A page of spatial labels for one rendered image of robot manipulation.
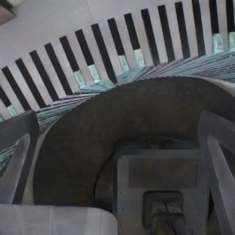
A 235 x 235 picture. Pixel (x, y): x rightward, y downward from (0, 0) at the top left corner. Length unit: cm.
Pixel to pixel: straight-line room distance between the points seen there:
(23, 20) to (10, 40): 3
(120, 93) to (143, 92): 14
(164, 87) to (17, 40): 113
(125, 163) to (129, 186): 13
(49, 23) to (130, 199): 102
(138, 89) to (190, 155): 51
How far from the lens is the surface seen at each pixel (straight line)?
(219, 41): 34
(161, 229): 100
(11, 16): 35
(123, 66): 31
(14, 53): 35
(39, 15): 35
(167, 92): 139
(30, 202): 161
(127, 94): 136
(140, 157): 112
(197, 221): 134
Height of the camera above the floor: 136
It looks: 83 degrees down
